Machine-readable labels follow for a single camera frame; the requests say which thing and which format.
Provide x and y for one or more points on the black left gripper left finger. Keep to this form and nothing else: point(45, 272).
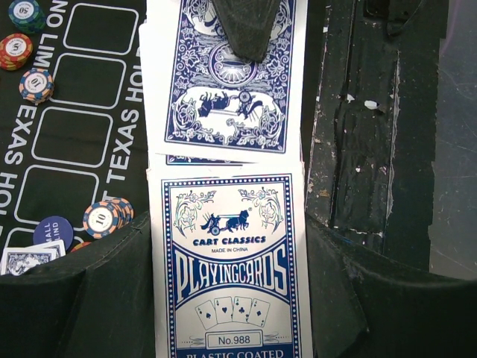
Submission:
point(94, 302)

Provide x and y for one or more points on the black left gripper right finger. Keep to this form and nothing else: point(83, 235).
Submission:
point(366, 305)

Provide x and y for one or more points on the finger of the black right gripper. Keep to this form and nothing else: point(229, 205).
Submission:
point(247, 25)

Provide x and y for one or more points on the orange chips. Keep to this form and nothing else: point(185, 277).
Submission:
point(79, 246)
point(15, 51)

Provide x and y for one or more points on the pink chips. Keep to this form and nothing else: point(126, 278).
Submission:
point(105, 217)
point(36, 85)

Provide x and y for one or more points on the blue small blind button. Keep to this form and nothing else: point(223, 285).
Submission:
point(54, 228)

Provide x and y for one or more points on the card drawn from deck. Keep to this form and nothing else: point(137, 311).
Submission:
point(204, 100)

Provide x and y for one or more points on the dealt card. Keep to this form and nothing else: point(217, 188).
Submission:
point(16, 261)

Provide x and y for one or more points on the blue playing card deck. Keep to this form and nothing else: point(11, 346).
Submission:
point(229, 260)

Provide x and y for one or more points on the green chip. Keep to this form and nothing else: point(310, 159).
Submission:
point(27, 16)

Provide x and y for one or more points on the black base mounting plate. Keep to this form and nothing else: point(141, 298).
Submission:
point(371, 176)

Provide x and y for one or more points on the black poker table mat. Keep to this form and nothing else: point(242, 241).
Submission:
point(88, 142)

